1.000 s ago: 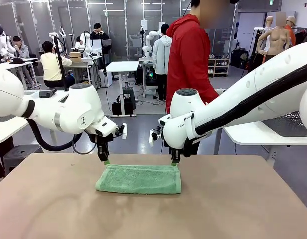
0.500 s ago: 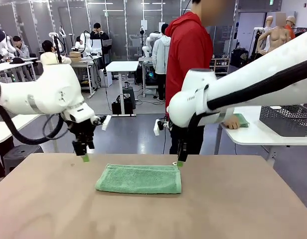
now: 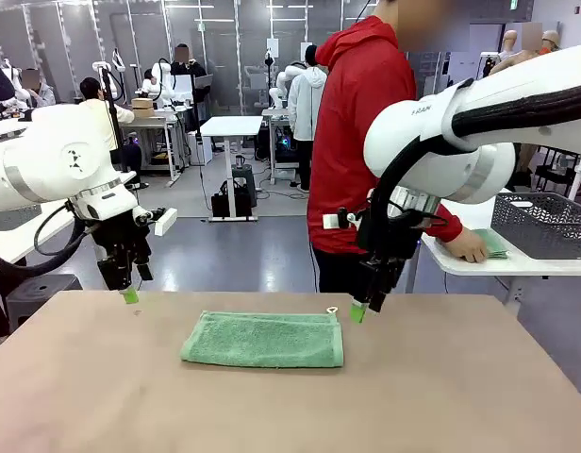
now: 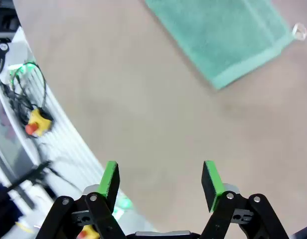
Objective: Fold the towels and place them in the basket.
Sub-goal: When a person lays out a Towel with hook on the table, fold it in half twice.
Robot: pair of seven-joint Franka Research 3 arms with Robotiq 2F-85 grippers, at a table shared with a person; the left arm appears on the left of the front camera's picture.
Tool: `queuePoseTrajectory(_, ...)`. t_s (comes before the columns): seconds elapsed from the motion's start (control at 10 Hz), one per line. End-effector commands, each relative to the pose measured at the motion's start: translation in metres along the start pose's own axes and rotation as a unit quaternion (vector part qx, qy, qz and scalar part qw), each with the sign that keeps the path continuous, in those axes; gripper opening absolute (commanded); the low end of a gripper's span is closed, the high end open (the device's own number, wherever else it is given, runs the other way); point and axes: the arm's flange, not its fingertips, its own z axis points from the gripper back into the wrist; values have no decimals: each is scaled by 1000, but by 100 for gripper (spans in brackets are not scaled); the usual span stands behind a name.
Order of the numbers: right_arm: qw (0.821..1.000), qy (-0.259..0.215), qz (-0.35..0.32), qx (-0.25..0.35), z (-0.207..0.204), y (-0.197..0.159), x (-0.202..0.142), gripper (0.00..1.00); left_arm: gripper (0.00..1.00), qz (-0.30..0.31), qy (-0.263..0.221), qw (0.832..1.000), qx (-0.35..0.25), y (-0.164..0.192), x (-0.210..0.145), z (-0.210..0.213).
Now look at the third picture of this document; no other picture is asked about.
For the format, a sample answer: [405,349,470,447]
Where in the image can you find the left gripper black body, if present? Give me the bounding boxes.
[91,210,154,266]

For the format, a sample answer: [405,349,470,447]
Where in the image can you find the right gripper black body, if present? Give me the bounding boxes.
[357,206,422,263]

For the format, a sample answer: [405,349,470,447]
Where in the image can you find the green terry towel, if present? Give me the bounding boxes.
[179,306,345,369]
[473,228,511,260]

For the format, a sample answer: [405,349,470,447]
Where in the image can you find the gray woven plastic basket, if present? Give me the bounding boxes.
[0,203,42,232]
[489,191,581,260]

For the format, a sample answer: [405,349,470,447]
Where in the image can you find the person's right hand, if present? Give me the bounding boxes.
[444,229,489,264]

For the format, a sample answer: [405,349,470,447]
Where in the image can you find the dark gray plastic stool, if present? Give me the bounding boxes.
[6,274,84,334]

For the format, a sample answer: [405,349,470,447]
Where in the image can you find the black bag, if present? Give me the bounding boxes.
[210,179,253,218]

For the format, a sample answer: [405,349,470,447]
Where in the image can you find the person in red jacket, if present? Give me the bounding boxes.
[307,0,464,294]

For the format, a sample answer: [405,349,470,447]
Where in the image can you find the white side table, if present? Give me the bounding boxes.
[421,188,581,318]
[0,170,137,276]

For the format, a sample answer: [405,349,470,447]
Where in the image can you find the gray work desk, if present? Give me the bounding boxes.
[119,115,184,189]

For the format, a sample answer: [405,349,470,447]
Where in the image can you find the black tripod stand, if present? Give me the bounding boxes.
[97,65,131,175]

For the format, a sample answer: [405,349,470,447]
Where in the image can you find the seated person in cream shirt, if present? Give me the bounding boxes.
[79,77,137,153]

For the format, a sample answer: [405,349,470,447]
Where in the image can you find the white standing desk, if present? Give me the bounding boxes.
[199,115,264,223]

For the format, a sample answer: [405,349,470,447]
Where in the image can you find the seated person in gray hoodie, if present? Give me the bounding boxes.
[19,68,57,111]

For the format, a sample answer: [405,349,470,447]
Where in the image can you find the person in white jacket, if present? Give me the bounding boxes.
[288,44,328,193]

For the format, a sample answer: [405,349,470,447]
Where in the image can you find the black rolling cart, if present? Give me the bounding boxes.
[535,145,581,193]

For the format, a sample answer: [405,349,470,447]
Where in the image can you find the person in black top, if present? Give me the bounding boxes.
[170,44,212,123]

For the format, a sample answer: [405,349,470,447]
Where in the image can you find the white mannequin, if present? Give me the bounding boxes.
[500,30,519,60]

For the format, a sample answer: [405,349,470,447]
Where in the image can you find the mannequin with hat and orange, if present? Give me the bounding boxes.
[538,29,563,54]

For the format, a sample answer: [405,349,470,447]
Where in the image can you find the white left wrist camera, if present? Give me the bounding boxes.
[132,206,179,238]

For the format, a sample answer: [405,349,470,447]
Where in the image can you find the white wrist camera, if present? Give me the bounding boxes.
[132,206,179,238]
[323,207,362,231]

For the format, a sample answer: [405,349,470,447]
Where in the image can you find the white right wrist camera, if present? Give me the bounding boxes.
[323,207,362,231]

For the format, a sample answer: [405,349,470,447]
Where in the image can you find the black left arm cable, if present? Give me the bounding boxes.
[0,200,103,280]

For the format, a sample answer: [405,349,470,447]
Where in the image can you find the black right arm cable sleeve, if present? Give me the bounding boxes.
[368,83,581,256]

